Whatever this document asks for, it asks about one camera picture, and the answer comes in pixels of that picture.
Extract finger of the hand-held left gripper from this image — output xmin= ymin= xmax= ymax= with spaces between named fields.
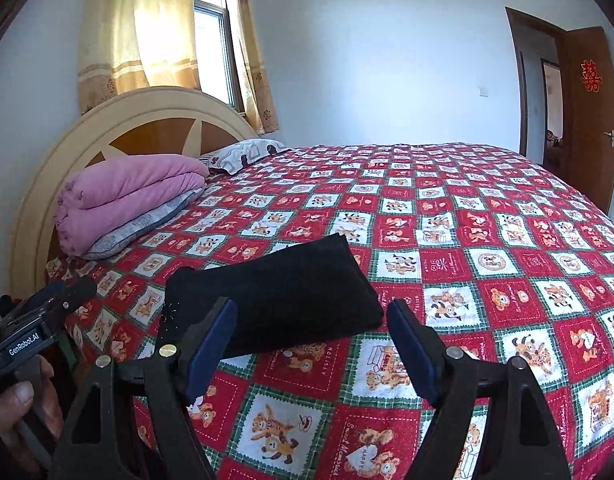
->
xmin=44 ymin=275 xmax=98 ymax=317
xmin=17 ymin=280 xmax=66 ymax=313

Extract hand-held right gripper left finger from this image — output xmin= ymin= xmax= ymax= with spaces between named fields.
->
xmin=47 ymin=297 xmax=239 ymax=480

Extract pink folded quilt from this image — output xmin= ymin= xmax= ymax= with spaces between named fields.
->
xmin=54 ymin=154 xmax=211 ymax=257

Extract wide yellow curtain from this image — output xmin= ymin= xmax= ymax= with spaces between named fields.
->
xmin=77 ymin=0 xmax=204 ymax=117

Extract cream wooden headboard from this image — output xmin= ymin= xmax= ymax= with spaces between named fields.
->
xmin=9 ymin=86 xmax=260 ymax=301

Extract dark wooden door frame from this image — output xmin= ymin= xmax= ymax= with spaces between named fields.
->
xmin=504 ymin=6 xmax=569 ymax=171

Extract white patterned pillow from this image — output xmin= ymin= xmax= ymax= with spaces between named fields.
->
xmin=201 ymin=138 xmax=290 ymax=177

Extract person's left hand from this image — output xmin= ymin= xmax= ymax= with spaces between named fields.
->
xmin=0 ymin=354 xmax=64 ymax=473

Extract grey patterned pillow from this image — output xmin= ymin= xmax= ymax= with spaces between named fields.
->
xmin=81 ymin=187 xmax=204 ymax=261

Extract window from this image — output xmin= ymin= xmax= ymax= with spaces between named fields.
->
xmin=192 ymin=0 xmax=245 ymax=113

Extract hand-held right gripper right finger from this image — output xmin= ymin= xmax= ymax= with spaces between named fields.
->
xmin=386 ymin=298 xmax=573 ymax=480

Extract black pants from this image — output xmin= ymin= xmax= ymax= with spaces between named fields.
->
xmin=164 ymin=232 xmax=386 ymax=361

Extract red paper door decoration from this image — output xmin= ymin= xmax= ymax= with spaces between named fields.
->
xmin=580 ymin=59 xmax=602 ymax=94

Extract red printed bear blanket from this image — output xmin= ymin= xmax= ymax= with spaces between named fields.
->
xmin=44 ymin=141 xmax=614 ymax=480

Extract brown wooden door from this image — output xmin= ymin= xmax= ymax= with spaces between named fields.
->
xmin=558 ymin=26 xmax=614 ymax=216

